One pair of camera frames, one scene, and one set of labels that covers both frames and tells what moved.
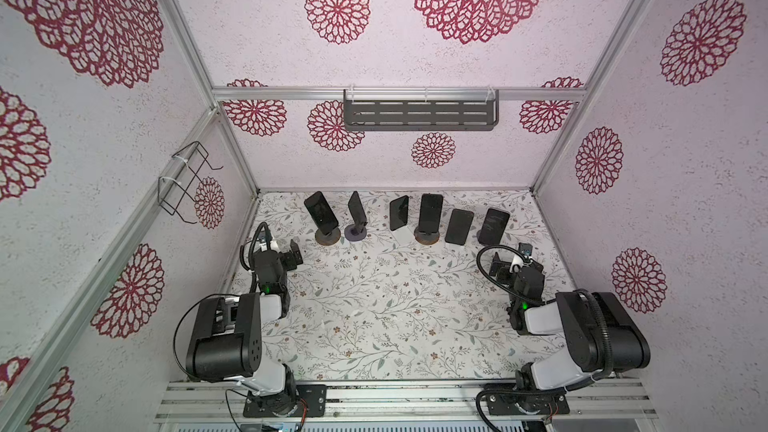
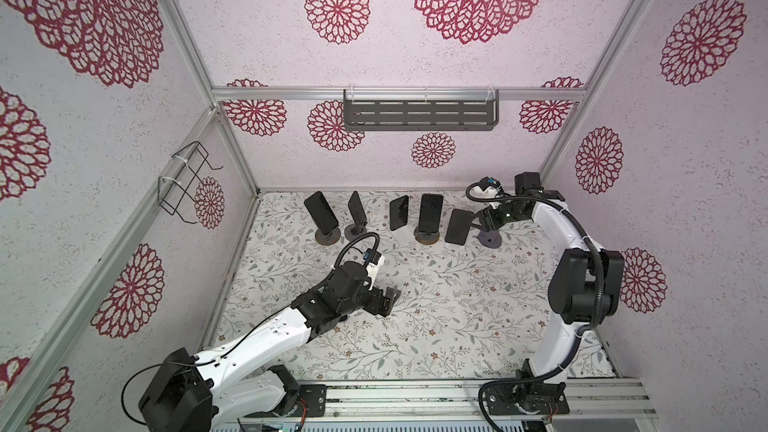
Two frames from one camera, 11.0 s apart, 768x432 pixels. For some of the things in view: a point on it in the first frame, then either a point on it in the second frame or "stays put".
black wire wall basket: x=173 y=189 stays put
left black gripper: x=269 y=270 to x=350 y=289
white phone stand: x=404 y=236 stays put
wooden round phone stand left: x=327 y=240 stays put
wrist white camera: x=516 y=265 to x=489 y=187
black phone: x=430 y=212 stays put
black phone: x=459 y=226 stays put
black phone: x=318 y=207 stays put
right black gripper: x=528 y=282 to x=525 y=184
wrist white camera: x=273 y=246 to x=373 y=268
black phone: x=358 y=212 stays put
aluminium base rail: x=408 y=402 stays put
